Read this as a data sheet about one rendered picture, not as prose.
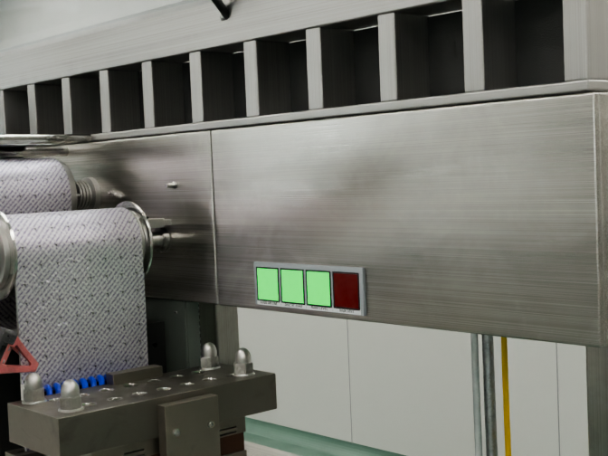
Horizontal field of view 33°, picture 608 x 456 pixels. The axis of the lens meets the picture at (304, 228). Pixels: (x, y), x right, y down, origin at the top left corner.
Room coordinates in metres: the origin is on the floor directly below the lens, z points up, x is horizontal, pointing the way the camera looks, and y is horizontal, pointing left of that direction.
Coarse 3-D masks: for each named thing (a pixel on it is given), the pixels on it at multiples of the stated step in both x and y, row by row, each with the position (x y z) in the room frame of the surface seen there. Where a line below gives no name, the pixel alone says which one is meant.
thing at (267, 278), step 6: (258, 270) 1.65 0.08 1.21; (264, 270) 1.64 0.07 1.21; (270, 270) 1.63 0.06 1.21; (276, 270) 1.61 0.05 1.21; (258, 276) 1.65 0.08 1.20; (264, 276) 1.64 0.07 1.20; (270, 276) 1.63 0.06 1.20; (276, 276) 1.61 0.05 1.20; (258, 282) 1.65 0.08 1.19; (264, 282) 1.64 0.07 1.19; (270, 282) 1.63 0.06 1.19; (276, 282) 1.61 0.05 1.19; (258, 288) 1.65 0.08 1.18; (264, 288) 1.64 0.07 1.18; (270, 288) 1.63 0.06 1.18; (276, 288) 1.62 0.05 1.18; (258, 294) 1.65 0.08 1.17; (264, 294) 1.64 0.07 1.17; (270, 294) 1.63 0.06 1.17; (276, 294) 1.62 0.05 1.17
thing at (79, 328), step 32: (32, 288) 1.62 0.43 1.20; (64, 288) 1.65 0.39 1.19; (96, 288) 1.69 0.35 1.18; (128, 288) 1.73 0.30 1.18; (32, 320) 1.62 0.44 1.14; (64, 320) 1.65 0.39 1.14; (96, 320) 1.69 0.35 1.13; (128, 320) 1.73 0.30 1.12; (32, 352) 1.61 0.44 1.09; (64, 352) 1.65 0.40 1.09; (96, 352) 1.69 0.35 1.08; (128, 352) 1.73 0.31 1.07
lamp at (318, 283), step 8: (312, 272) 1.55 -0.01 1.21; (320, 272) 1.54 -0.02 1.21; (328, 272) 1.52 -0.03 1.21; (312, 280) 1.55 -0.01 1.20; (320, 280) 1.54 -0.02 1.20; (328, 280) 1.52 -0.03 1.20; (312, 288) 1.55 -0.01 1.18; (320, 288) 1.54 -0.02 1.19; (328, 288) 1.52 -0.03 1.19; (312, 296) 1.55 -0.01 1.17; (320, 296) 1.54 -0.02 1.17; (328, 296) 1.52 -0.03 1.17; (320, 304) 1.54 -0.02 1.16; (328, 304) 1.53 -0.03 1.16
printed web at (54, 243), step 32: (0, 160) 1.90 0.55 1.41; (32, 160) 1.94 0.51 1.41; (0, 192) 1.84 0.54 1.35; (32, 192) 1.88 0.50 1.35; (64, 192) 1.93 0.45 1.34; (32, 224) 1.64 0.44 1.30; (64, 224) 1.68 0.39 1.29; (96, 224) 1.71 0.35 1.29; (128, 224) 1.75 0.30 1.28; (32, 256) 1.62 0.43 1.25; (64, 256) 1.66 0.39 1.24; (96, 256) 1.70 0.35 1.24; (128, 256) 1.74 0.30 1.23; (0, 320) 1.72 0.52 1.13
